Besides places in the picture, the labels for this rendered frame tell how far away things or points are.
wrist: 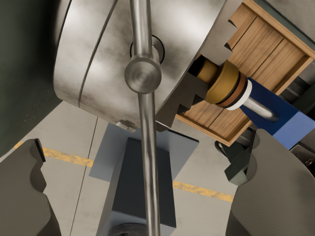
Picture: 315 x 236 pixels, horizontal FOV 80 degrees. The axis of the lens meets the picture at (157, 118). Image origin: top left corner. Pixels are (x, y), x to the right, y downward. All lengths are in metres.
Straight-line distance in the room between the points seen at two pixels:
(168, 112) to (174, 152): 0.61
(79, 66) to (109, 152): 0.71
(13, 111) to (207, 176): 1.97
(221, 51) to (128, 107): 0.19
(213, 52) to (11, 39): 0.27
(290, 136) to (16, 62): 0.47
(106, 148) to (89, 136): 0.96
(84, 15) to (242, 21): 0.45
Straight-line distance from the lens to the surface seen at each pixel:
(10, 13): 0.24
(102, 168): 0.98
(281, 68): 0.67
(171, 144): 0.85
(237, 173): 0.78
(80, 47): 0.21
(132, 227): 0.62
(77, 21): 0.21
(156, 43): 0.20
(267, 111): 0.44
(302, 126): 0.47
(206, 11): 0.21
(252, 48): 0.61
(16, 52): 0.26
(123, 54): 0.20
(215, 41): 0.33
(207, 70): 0.34
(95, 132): 1.79
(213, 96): 0.35
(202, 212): 2.58
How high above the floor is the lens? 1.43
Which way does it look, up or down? 61 degrees down
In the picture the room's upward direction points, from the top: 179 degrees clockwise
